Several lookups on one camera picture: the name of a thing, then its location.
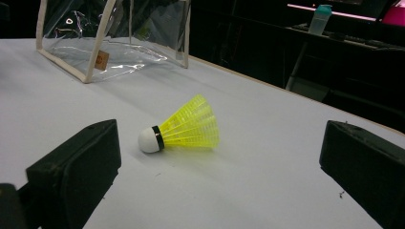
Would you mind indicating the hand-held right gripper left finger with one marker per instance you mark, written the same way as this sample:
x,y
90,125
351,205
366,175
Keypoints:
x,y
76,165

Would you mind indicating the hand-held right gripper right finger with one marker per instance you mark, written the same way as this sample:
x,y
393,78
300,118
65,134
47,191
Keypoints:
x,y
369,168

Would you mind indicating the clear plastic bag beige trim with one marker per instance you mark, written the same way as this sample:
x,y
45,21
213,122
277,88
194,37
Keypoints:
x,y
102,60

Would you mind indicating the yellow shuttlecock white cork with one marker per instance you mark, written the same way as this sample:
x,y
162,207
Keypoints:
x,y
191,129

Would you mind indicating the desk with white legs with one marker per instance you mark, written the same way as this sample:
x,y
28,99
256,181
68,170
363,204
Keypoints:
x,y
296,66

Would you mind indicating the black keyboard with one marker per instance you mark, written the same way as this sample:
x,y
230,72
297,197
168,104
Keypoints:
x,y
356,38

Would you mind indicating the pink glowing object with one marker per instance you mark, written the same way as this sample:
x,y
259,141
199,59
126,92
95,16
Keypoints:
x,y
394,16

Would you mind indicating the clear water bottle teal cap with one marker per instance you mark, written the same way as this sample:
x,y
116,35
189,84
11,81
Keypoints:
x,y
319,20

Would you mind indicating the pink light strip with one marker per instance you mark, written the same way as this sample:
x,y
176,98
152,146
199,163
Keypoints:
x,y
347,13

